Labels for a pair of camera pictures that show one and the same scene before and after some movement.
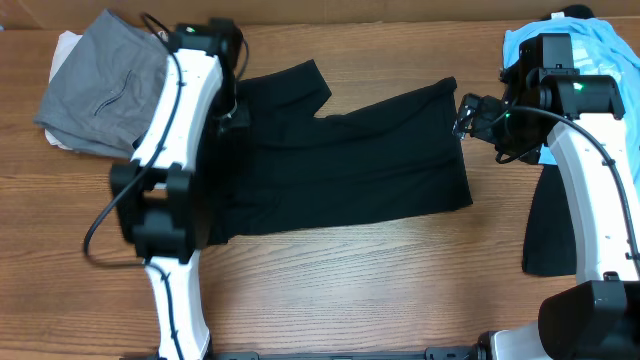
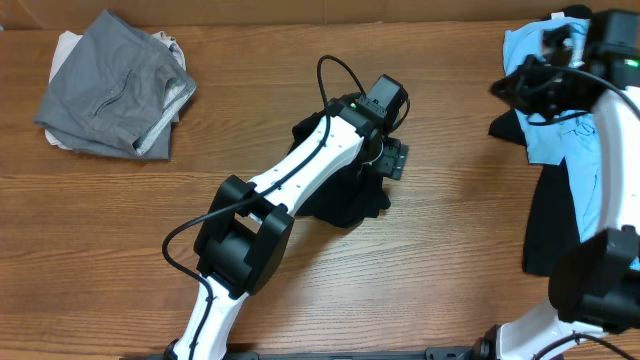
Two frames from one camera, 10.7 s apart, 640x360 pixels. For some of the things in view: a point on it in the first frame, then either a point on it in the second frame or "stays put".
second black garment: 548,249 stays put
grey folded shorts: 102,96 stays put
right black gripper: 473,117 to 516,87
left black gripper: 241,121 to 393,159
